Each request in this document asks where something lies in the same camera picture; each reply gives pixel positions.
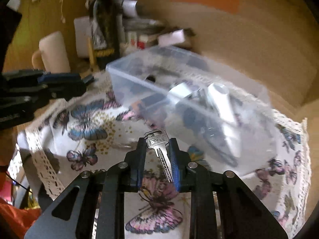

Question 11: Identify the white charger plug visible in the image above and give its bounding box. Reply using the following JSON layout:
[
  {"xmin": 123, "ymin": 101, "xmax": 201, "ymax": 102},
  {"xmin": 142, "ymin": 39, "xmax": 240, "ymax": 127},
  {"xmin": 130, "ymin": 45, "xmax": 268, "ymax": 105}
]
[{"xmin": 167, "ymin": 82, "xmax": 200, "ymax": 104}]

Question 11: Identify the cream ceramic mug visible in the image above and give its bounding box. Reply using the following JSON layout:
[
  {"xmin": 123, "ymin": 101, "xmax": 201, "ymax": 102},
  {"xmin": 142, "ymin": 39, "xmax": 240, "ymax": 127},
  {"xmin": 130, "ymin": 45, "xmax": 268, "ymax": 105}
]
[{"xmin": 31, "ymin": 31, "xmax": 71, "ymax": 73}]

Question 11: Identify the dark wine bottle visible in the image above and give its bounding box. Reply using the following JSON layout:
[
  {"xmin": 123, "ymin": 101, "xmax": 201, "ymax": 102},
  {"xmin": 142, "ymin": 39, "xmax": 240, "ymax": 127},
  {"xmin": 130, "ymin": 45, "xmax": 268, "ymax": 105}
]
[{"xmin": 89, "ymin": 0, "xmax": 120, "ymax": 70}]

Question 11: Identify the small pink white box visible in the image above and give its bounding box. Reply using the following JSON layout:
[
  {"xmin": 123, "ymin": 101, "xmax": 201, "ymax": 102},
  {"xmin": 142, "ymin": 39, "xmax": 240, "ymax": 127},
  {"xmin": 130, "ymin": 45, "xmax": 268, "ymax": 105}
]
[{"xmin": 157, "ymin": 29, "xmax": 195, "ymax": 49}]

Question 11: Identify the white handheld beauty device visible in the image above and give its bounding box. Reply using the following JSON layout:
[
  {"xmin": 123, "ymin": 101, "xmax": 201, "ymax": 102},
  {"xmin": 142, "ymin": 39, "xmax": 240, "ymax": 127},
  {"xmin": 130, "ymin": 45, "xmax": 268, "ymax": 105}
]
[{"xmin": 207, "ymin": 83, "xmax": 241, "ymax": 159}]

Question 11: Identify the clear plastic storage box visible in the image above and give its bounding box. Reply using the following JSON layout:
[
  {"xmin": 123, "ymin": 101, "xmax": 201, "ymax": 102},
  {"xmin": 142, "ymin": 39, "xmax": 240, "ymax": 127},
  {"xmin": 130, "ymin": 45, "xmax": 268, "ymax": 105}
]
[{"xmin": 106, "ymin": 46, "xmax": 277, "ymax": 175}]

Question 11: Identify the silver door key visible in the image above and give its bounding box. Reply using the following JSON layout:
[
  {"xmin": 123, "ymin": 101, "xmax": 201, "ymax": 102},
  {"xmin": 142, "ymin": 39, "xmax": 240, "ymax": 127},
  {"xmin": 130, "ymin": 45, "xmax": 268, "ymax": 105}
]
[{"xmin": 144, "ymin": 129, "xmax": 173, "ymax": 183}]

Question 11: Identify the butterfly print table cloth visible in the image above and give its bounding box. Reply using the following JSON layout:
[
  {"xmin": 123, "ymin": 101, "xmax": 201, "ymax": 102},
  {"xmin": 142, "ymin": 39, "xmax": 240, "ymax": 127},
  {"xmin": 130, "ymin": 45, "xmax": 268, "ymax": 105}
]
[{"xmin": 18, "ymin": 73, "xmax": 311, "ymax": 238}]

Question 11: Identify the black yellow battery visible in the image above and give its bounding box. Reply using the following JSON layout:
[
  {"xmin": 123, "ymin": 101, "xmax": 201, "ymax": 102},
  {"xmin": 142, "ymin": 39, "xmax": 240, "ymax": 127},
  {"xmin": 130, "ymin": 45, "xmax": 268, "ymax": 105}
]
[{"xmin": 129, "ymin": 93, "xmax": 168, "ymax": 121}]

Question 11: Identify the white paper note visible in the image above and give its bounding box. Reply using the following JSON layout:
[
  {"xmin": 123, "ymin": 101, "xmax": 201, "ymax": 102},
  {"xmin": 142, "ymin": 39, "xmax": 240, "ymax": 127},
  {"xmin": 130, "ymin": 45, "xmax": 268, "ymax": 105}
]
[{"xmin": 74, "ymin": 16, "xmax": 91, "ymax": 58}]

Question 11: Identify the stack of books papers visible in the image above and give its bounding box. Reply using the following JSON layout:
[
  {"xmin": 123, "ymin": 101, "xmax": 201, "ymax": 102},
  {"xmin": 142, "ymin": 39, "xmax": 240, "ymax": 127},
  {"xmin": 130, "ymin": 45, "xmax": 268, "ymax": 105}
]
[{"xmin": 113, "ymin": 0, "xmax": 166, "ymax": 57}]

